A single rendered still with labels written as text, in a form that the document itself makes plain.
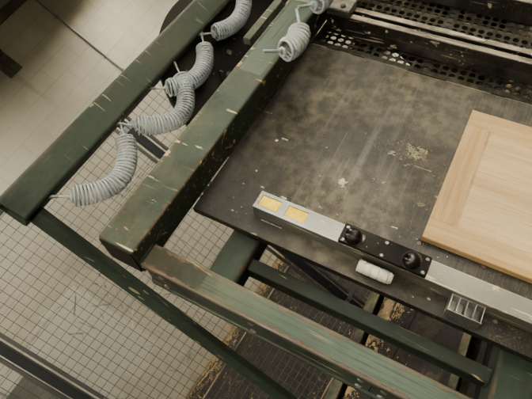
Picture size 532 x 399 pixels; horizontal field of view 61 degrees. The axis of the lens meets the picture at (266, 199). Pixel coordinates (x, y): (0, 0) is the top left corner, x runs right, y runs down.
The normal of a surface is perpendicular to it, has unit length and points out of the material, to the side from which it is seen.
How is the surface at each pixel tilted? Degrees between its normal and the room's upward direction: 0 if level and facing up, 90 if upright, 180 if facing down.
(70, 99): 90
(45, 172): 90
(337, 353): 55
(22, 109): 90
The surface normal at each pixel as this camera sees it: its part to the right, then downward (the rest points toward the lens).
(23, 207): 0.45, -0.24
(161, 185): -0.07, -0.55
